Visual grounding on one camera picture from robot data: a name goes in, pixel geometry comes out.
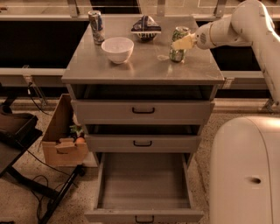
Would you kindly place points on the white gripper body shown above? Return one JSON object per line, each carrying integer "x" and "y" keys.
{"x": 203, "y": 37}

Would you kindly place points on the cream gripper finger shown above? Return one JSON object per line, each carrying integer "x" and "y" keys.
{"x": 185, "y": 43}

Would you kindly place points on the green soda can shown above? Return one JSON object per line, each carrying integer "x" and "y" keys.
{"x": 179, "y": 32}

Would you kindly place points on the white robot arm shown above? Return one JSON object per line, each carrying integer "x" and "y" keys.
{"x": 251, "y": 25}

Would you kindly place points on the grey drawer cabinet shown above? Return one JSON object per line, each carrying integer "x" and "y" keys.
{"x": 148, "y": 75}

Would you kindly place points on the blue silver soda can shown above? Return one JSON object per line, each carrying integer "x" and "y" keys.
{"x": 95, "y": 20}

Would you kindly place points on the top grey drawer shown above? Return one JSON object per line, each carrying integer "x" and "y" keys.
{"x": 142, "y": 112}

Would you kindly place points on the grey drawer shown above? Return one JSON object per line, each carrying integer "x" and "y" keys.
{"x": 142, "y": 112}
{"x": 143, "y": 188}
{"x": 143, "y": 143}

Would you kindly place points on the middle grey drawer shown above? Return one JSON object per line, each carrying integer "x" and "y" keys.
{"x": 143, "y": 143}

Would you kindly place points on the bottom grey drawer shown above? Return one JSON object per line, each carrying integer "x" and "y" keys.
{"x": 143, "y": 188}

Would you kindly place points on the white bowl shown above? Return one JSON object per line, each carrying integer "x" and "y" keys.
{"x": 118, "y": 49}

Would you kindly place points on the orange fruit in box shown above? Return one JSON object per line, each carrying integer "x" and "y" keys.
{"x": 80, "y": 140}

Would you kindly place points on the cardboard box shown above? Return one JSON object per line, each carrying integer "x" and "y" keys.
{"x": 58, "y": 146}

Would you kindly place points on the black stand with tray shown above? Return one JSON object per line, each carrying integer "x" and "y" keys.
{"x": 17, "y": 134}

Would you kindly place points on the grey wall rail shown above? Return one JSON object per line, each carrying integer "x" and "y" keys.
{"x": 51, "y": 77}

